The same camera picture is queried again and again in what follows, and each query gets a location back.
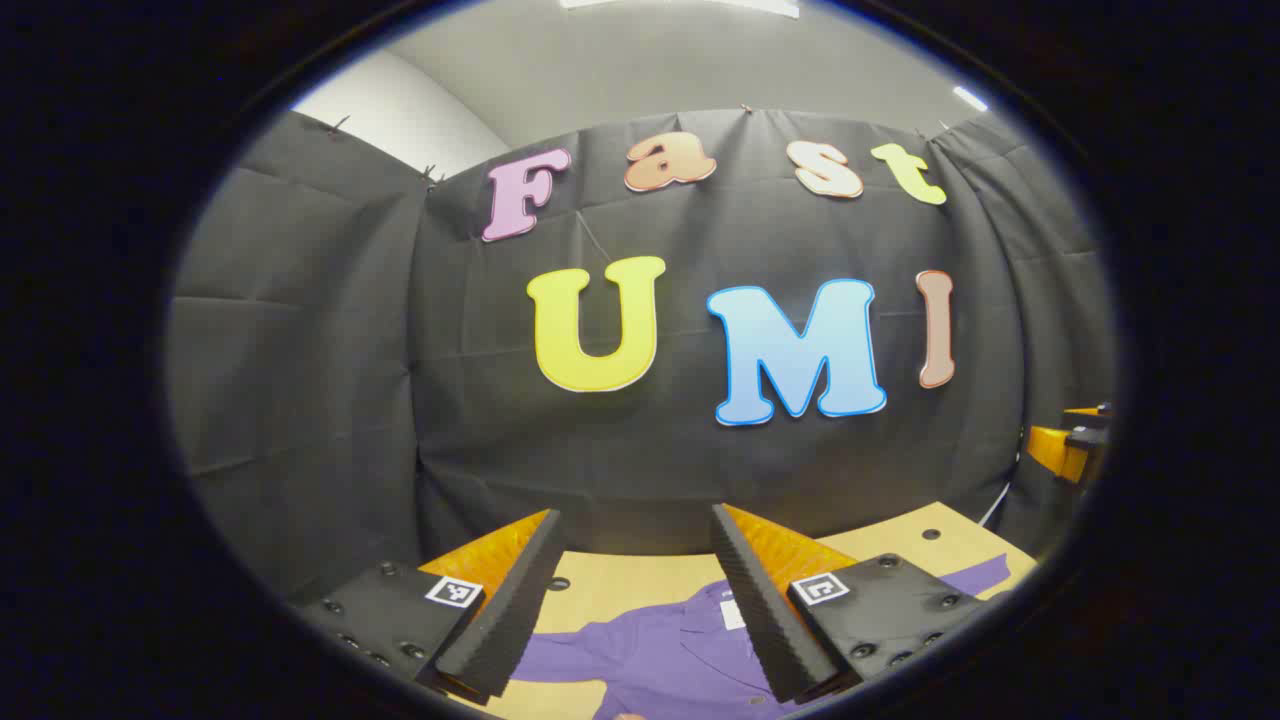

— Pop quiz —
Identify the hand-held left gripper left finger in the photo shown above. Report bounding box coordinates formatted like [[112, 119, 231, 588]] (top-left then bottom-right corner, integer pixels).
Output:
[[295, 508, 564, 706]]

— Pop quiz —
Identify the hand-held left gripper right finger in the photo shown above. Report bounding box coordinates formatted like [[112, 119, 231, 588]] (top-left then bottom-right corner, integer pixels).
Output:
[[710, 503, 993, 704]]

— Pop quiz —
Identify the purple knit cardigan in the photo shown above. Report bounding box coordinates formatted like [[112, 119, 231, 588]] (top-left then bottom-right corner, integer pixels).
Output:
[[510, 553, 1013, 720]]

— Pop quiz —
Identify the black backdrop cloth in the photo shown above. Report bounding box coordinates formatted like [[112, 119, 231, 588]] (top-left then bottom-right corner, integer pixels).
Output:
[[165, 105, 1116, 606]]

